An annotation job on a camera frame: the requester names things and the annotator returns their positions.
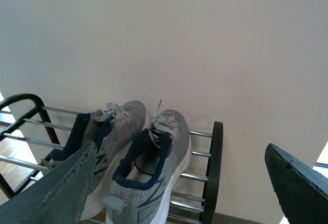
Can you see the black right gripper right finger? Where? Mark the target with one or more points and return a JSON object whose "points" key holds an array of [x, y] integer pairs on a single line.
{"points": [[301, 191]]}

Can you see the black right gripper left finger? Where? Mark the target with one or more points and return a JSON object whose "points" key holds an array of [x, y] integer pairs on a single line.
{"points": [[58, 197]]}

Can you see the grey knit sneaker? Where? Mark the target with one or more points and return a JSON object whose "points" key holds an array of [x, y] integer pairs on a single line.
{"points": [[142, 183], [111, 130]]}

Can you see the black metal shoe rack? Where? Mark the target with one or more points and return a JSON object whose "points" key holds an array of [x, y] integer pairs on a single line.
{"points": [[184, 207]]}

